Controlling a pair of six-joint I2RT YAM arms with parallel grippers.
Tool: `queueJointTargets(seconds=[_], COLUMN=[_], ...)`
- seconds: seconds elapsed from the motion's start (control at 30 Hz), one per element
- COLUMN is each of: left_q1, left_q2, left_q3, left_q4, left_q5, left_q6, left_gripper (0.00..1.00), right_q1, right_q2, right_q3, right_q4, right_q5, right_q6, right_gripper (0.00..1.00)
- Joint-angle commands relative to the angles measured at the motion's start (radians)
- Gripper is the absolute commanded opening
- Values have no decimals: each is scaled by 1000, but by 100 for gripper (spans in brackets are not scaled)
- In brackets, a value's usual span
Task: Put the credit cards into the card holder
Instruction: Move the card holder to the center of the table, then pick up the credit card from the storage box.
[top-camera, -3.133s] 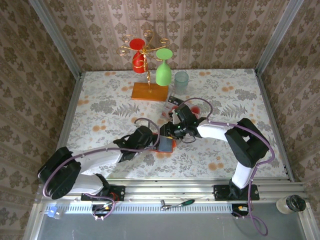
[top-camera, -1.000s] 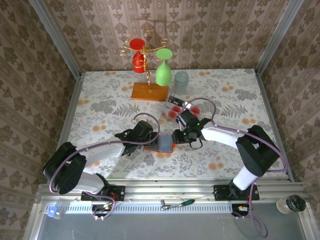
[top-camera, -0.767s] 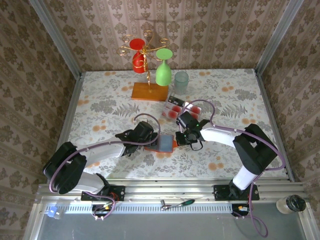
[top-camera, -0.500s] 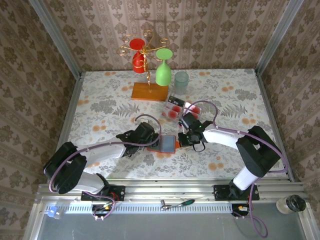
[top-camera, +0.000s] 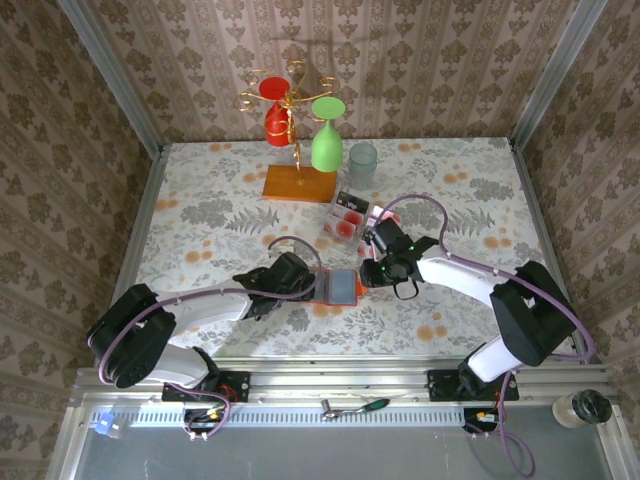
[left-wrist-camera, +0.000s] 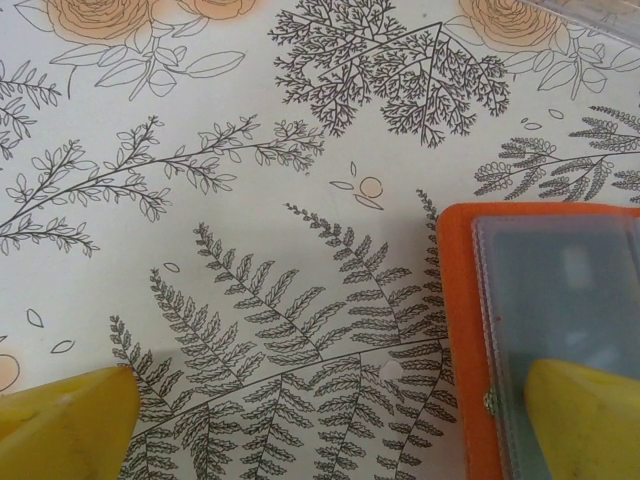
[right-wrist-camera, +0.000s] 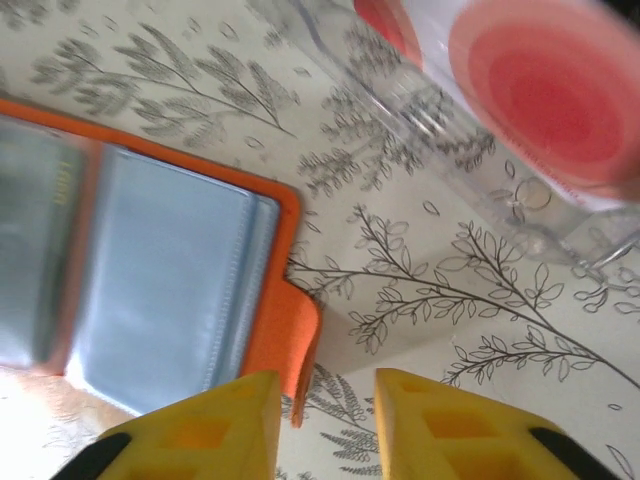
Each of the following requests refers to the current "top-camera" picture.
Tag red wine glass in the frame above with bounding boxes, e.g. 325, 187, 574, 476
258, 76, 296, 148

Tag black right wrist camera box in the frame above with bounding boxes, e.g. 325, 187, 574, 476
368, 218, 412, 257

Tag gold wire rack wooden base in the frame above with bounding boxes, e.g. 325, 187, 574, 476
233, 59, 341, 204

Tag ratchet wrench green handle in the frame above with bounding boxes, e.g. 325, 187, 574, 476
321, 397, 392, 421

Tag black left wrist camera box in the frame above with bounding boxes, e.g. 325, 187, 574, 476
271, 251, 312, 296

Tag black wired connector bracket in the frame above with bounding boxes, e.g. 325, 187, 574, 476
182, 407, 231, 444
462, 407, 501, 441

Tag black credit card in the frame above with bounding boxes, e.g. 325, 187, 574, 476
335, 191, 370, 214

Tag aluminium table side rail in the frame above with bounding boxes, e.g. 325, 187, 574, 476
112, 144, 169, 321

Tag blue white plug connector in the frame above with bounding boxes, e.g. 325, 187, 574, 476
92, 412, 126, 440

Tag orange card holder clear sleeves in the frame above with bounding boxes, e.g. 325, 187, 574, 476
303, 267, 366, 307

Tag aluminium frame post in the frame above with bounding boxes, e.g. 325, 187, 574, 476
509, 0, 611, 149
57, 0, 165, 152

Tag green wine glass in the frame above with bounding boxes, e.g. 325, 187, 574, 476
309, 97, 347, 173

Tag grey metal shelf panel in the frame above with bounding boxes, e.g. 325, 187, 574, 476
47, 404, 640, 480

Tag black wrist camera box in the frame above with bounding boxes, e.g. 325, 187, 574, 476
271, 251, 312, 296
368, 218, 412, 257

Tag translucent grey tumbler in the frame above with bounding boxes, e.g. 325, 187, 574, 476
348, 142, 379, 189

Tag slotted grey cable duct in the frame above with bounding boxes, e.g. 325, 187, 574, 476
89, 404, 469, 429

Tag clear jar black lid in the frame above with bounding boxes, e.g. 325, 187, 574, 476
552, 389, 614, 429

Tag aluminium base rail beam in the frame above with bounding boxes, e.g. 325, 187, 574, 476
69, 357, 624, 407

